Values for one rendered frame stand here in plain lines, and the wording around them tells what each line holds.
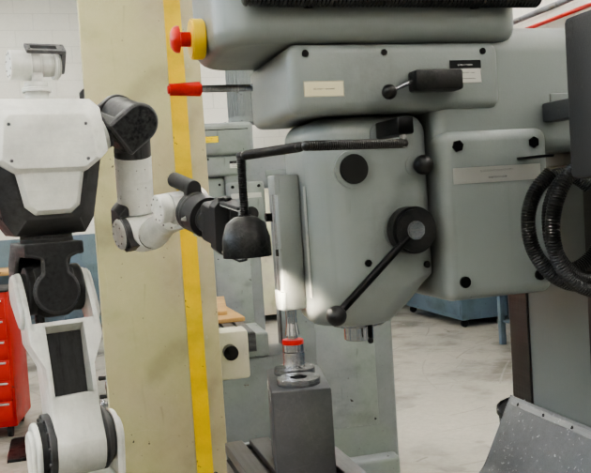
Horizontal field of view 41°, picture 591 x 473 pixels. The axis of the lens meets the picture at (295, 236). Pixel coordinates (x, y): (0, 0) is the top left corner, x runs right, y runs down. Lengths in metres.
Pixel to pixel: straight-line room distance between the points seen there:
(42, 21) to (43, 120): 8.64
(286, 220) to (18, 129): 0.77
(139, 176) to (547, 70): 1.05
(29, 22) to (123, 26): 7.47
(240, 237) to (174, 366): 1.88
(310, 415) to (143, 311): 1.43
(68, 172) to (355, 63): 0.86
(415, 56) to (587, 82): 0.26
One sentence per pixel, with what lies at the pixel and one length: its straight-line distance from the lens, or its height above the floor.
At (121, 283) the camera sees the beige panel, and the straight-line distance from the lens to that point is 2.93.
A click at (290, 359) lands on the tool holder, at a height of 1.16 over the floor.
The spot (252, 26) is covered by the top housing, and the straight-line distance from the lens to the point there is 1.13.
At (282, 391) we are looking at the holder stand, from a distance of 1.61.
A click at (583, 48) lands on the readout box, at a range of 1.09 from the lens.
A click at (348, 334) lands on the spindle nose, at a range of 1.28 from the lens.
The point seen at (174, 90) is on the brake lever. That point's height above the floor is 1.70.
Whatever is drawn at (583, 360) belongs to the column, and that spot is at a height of 1.21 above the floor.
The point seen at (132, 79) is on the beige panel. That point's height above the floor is 1.97.
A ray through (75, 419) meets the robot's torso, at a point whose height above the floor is 1.07.
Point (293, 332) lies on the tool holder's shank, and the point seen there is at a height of 1.22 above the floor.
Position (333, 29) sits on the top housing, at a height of 1.75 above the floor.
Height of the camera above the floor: 1.52
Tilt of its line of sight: 3 degrees down
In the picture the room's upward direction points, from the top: 4 degrees counter-clockwise
